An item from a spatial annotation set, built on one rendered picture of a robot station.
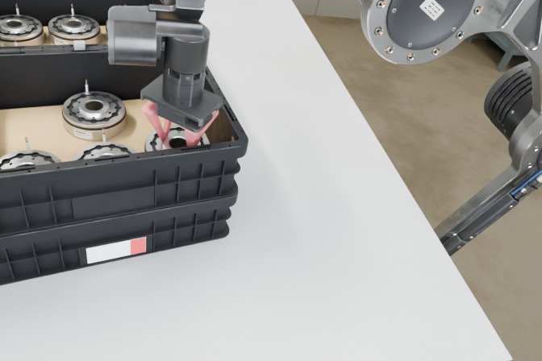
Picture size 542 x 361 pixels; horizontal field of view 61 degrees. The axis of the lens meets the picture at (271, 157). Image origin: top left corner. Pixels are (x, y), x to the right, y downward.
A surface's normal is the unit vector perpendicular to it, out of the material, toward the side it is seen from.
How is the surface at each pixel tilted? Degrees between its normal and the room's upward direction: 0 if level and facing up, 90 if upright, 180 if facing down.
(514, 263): 0
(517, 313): 0
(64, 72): 90
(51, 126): 0
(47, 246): 90
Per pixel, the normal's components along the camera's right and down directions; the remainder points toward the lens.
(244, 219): 0.18, -0.74
